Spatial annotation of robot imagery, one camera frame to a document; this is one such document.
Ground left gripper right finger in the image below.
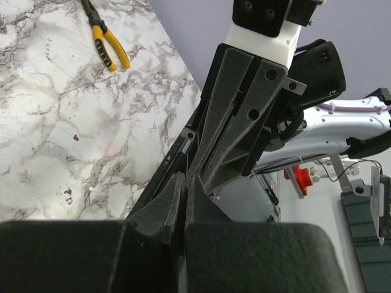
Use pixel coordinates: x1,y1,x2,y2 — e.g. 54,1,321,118
184,176,348,292

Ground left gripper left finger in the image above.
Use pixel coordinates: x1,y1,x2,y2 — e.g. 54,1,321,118
1,173,185,292

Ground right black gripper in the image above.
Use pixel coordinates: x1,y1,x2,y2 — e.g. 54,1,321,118
187,39,346,194

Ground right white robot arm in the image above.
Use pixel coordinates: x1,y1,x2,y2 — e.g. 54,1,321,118
186,40,390,194

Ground red clamp device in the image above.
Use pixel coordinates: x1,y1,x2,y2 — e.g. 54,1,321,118
283,165,327,199

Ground grey metal stand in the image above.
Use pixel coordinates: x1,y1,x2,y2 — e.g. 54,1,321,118
331,155,390,292

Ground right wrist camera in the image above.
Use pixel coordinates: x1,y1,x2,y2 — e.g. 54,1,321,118
225,0,324,68

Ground yellow handled pliers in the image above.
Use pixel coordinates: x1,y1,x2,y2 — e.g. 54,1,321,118
81,0,131,71

